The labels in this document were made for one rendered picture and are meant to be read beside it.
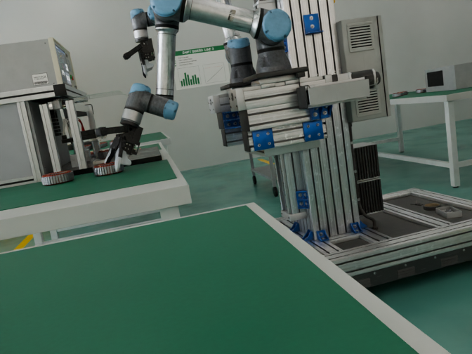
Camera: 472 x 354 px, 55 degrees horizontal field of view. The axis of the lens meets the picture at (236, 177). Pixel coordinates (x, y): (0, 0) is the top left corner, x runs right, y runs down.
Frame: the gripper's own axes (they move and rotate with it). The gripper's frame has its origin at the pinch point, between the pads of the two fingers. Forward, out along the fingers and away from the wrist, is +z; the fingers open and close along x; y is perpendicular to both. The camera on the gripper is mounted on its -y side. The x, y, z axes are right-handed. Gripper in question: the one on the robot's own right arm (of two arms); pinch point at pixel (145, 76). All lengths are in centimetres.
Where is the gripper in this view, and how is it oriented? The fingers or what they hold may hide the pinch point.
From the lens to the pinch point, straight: 258.7
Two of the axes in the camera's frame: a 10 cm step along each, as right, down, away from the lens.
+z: 1.6, 9.8, 1.6
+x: -2.3, -1.2, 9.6
